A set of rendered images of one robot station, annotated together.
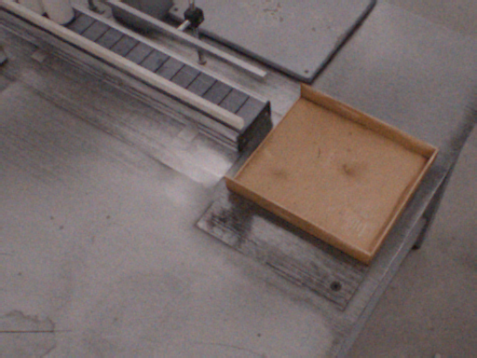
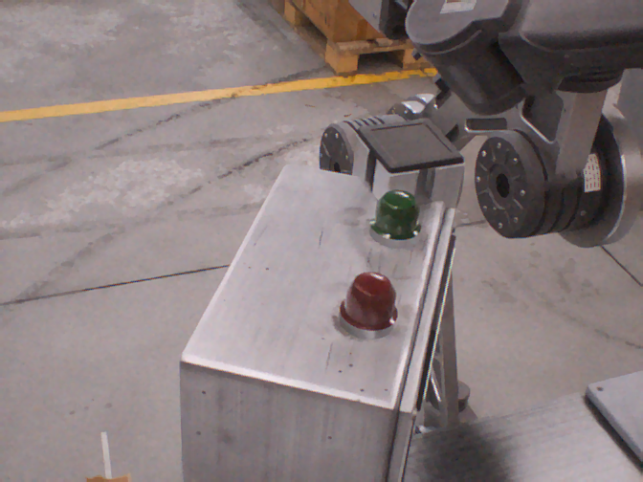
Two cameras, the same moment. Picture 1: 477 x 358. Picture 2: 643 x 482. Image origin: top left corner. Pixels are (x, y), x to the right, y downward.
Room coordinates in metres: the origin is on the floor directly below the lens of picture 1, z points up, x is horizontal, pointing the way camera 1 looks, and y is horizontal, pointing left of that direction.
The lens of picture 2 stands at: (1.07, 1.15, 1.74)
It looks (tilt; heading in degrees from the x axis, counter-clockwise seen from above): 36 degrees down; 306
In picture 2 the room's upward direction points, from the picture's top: 5 degrees clockwise
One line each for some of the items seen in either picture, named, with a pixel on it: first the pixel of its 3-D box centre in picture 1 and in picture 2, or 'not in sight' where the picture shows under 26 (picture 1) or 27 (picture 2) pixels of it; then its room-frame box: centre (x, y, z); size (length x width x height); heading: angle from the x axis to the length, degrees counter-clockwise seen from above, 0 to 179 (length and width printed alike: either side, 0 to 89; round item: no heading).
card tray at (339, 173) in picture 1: (333, 168); not in sight; (0.64, -0.04, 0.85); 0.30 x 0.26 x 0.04; 60
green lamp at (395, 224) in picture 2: not in sight; (397, 214); (1.26, 0.83, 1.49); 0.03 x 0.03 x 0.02
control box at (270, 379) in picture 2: not in sight; (323, 402); (1.26, 0.87, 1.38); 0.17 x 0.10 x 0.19; 115
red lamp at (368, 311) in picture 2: not in sight; (370, 299); (1.23, 0.89, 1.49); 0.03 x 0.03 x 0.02
